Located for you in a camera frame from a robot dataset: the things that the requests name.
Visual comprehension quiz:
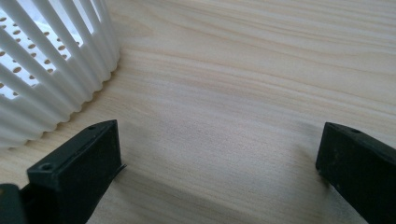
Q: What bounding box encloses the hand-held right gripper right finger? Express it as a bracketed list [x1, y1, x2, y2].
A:
[315, 121, 396, 224]

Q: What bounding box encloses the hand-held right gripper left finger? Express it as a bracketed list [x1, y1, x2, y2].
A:
[20, 119, 127, 224]

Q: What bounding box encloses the white slotted plastic basket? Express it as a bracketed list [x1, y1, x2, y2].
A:
[0, 0, 121, 148]

